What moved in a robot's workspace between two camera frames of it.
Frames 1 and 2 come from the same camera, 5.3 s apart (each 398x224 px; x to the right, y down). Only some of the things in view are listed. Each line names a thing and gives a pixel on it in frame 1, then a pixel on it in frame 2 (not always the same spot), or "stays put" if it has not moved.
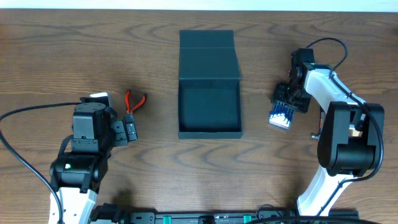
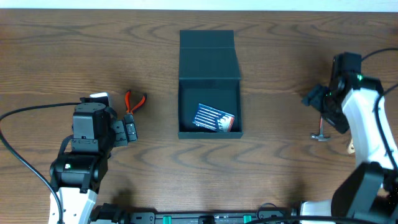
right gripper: (279, 94) → (316, 97)
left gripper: (121, 133) stays put
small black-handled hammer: (322, 116) stays put
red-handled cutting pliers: (127, 101) stays put
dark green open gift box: (210, 92) stays put
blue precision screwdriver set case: (281, 114) → (213, 119)
